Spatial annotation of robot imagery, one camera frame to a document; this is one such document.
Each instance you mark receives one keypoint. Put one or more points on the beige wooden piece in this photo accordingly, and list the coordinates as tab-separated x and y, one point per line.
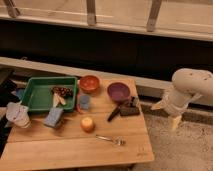
58	100

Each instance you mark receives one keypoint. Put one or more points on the purple bowl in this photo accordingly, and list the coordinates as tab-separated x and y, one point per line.
118	91

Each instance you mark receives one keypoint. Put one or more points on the green plastic tray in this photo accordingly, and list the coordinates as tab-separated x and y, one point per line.
38	96

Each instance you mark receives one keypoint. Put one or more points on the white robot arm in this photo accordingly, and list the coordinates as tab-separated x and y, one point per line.
188	85

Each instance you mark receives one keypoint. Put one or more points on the blue sponge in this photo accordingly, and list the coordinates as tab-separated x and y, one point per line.
53	117

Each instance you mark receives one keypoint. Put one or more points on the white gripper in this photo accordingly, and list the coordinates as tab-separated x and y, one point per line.
175	104

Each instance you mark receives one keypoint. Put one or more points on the silver fork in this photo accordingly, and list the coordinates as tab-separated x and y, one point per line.
117	141

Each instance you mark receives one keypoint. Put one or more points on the blue cup with red ring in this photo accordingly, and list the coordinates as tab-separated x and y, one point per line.
83	102

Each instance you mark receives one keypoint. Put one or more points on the blue cloth piece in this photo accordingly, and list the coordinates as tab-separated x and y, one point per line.
19	93

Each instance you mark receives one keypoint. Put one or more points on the orange apple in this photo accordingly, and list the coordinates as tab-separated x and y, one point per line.
87	124

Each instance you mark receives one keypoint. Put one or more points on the orange bowl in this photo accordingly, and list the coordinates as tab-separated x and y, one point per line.
89	83

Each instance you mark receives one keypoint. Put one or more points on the brown pinecone-like object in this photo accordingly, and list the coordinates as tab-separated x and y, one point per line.
62	91

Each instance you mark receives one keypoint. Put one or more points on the black object at left edge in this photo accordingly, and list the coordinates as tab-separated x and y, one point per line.
7	86

